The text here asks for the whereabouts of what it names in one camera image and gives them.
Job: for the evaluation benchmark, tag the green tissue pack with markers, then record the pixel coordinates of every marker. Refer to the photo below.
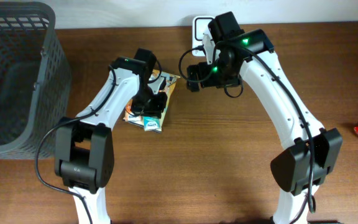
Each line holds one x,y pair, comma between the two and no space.
151,124

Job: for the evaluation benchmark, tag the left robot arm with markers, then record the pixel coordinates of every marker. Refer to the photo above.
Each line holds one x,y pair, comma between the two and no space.
84,154

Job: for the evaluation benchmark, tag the white barcode scanner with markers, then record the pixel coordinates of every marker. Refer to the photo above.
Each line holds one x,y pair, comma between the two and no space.
199,28

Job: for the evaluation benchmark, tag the orange tissue pack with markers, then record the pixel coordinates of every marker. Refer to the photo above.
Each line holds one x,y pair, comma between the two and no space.
129,115

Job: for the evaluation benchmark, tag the dark grey plastic basket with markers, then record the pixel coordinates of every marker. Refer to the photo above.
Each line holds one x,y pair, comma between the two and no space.
35,80

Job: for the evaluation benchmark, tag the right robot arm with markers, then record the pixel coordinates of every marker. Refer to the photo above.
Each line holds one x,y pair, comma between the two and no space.
235,58

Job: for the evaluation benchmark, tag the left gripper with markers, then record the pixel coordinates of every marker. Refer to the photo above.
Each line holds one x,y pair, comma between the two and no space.
149,106

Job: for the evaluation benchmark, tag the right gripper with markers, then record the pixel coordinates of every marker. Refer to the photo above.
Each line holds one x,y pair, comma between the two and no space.
194,71

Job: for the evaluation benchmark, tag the yellow snack bag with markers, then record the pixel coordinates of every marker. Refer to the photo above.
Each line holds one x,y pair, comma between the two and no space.
171,81

